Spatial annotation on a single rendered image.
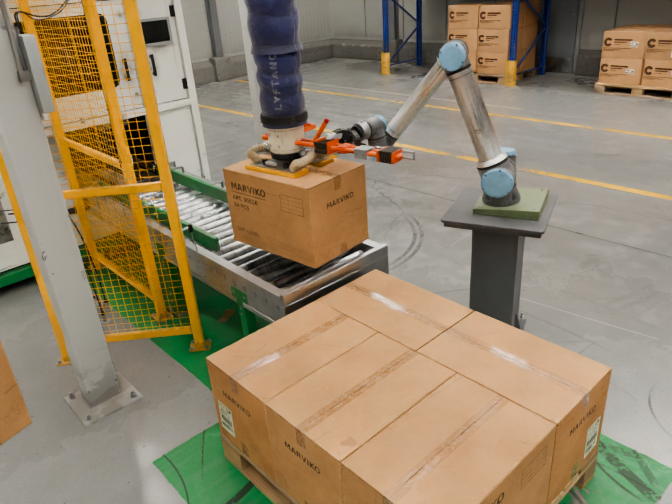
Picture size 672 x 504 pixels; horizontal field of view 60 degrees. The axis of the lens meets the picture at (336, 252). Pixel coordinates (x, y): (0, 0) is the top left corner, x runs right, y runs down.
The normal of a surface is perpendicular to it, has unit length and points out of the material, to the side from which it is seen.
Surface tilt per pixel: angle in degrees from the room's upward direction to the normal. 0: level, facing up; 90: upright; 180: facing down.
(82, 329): 90
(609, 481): 0
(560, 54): 90
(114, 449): 0
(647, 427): 0
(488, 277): 90
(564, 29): 90
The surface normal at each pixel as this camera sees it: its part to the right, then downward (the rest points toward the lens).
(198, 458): -0.07, -0.89
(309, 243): -0.66, 0.37
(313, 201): 0.75, 0.24
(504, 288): -0.44, 0.42
